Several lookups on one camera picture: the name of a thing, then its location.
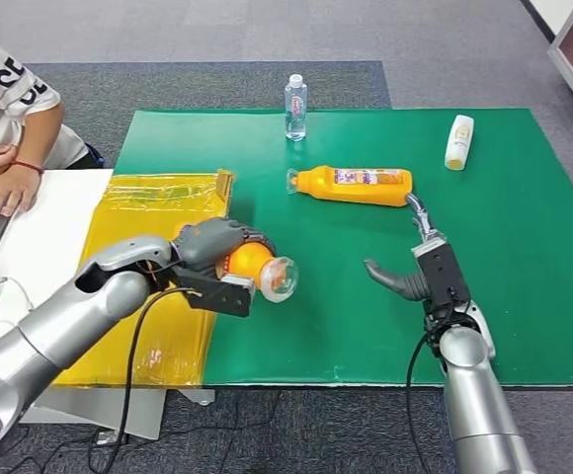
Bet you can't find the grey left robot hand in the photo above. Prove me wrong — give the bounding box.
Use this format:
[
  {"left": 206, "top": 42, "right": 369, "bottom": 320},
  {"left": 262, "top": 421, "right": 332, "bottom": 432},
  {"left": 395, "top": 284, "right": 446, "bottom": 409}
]
[{"left": 172, "top": 217, "right": 277, "bottom": 273}]

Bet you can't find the person's left hand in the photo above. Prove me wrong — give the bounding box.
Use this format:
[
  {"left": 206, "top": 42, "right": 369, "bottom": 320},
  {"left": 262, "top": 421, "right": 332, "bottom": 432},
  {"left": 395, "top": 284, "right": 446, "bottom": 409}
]
[{"left": 0, "top": 164, "right": 44, "bottom": 218}]

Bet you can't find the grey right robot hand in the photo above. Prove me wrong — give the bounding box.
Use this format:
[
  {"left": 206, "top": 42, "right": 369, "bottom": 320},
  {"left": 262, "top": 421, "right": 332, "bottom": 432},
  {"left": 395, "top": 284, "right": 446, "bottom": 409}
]
[{"left": 364, "top": 193, "right": 443, "bottom": 303}]

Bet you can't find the orange detergent bottle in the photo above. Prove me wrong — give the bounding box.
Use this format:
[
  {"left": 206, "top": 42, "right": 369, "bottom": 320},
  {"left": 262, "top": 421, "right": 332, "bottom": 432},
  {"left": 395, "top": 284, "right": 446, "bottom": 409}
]
[
  {"left": 286, "top": 165, "right": 414, "bottom": 208},
  {"left": 214, "top": 240, "right": 300, "bottom": 304}
]

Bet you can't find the white lotion bottle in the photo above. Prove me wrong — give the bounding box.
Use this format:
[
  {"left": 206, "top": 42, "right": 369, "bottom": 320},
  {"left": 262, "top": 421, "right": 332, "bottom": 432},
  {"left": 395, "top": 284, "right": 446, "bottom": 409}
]
[{"left": 444, "top": 114, "right": 475, "bottom": 172}]

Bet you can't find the clear water bottle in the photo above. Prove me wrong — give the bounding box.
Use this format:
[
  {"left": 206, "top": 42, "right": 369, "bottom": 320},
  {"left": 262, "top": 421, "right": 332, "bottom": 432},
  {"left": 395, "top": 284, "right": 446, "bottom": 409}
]
[{"left": 284, "top": 73, "right": 308, "bottom": 142}]

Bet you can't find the person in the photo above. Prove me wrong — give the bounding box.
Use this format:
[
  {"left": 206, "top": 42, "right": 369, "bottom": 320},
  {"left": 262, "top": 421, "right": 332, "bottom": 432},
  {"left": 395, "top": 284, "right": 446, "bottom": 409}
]
[{"left": 0, "top": 25, "right": 104, "bottom": 218}]

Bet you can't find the yellow plastic sheet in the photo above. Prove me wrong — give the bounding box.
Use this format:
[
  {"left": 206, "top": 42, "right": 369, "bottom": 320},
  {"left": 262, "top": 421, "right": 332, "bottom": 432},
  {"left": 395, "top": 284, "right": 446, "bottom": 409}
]
[{"left": 52, "top": 170, "right": 234, "bottom": 388}]

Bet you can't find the green table mat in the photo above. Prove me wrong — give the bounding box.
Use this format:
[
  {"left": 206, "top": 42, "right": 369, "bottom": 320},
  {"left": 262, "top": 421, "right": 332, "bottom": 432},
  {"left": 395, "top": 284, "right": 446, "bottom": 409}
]
[{"left": 114, "top": 108, "right": 573, "bottom": 388}]

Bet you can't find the red wrist bracelet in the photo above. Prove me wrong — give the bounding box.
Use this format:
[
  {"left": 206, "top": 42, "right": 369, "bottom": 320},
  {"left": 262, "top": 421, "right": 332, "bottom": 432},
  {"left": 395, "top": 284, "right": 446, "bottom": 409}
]
[{"left": 9, "top": 160, "right": 44, "bottom": 177}]

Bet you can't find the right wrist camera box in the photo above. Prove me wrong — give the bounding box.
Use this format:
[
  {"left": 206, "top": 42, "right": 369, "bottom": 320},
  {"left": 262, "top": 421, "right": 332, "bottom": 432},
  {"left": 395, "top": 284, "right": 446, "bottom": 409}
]
[{"left": 411, "top": 236, "right": 472, "bottom": 317}]

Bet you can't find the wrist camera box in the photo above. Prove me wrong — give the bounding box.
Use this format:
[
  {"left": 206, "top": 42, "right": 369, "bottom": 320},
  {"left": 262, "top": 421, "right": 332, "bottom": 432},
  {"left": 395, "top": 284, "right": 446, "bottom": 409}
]
[
  {"left": 411, "top": 236, "right": 472, "bottom": 317},
  {"left": 180, "top": 265, "right": 257, "bottom": 320}
]

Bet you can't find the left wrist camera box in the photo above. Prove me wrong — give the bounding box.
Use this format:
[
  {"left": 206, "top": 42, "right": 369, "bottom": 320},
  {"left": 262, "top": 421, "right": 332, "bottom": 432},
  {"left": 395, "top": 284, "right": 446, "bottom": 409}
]
[{"left": 180, "top": 265, "right": 257, "bottom": 320}]

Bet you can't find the thin white cable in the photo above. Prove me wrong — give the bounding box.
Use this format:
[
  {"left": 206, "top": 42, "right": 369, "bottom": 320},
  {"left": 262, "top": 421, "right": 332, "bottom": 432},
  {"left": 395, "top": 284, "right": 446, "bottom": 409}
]
[{"left": 0, "top": 276, "right": 34, "bottom": 309}]

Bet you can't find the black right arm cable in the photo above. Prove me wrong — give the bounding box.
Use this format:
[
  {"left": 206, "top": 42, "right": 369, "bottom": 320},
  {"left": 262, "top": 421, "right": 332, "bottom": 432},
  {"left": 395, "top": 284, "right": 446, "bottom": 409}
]
[{"left": 406, "top": 320, "right": 458, "bottom": 474}]

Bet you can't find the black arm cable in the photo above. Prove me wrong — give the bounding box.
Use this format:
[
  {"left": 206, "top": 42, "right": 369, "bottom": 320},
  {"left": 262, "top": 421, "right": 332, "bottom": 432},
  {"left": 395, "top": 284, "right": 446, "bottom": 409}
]
[
  {"left": 406, "top": 320, "right": 458, "bottom": 474},
  {"left": 88, "top": 287, "right": 203, "bottom": 474}
]

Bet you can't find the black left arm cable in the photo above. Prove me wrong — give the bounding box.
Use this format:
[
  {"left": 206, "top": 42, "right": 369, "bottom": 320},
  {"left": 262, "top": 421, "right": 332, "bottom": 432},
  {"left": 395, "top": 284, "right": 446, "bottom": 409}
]
[{"left": 88, "top": 287, "right": 203, "bottom": 474}]

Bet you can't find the black floor cable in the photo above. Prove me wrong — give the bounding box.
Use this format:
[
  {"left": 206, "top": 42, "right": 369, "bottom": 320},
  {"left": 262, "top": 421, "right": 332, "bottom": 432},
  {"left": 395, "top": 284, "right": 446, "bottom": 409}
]
[{"left": 0, "top": 391, "right": 287, "bottom": 474}]

